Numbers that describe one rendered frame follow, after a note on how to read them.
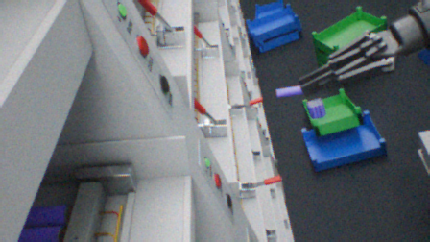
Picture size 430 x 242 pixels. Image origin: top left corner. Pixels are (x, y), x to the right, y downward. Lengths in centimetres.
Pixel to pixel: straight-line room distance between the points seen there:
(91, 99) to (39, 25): 10
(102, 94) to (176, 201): 11
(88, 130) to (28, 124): 15
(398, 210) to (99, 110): 136
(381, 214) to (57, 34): 143
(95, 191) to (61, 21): 16
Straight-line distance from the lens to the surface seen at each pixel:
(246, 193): 79
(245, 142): 91
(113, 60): 28
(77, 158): 35
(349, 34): 214
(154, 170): 35
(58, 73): 22
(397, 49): 78
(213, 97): 74
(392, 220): 154
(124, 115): 31
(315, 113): 183
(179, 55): 53
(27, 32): 21
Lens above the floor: 132
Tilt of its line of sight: 39 degrees down
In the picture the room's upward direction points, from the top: 26 degrees counter-clockwise
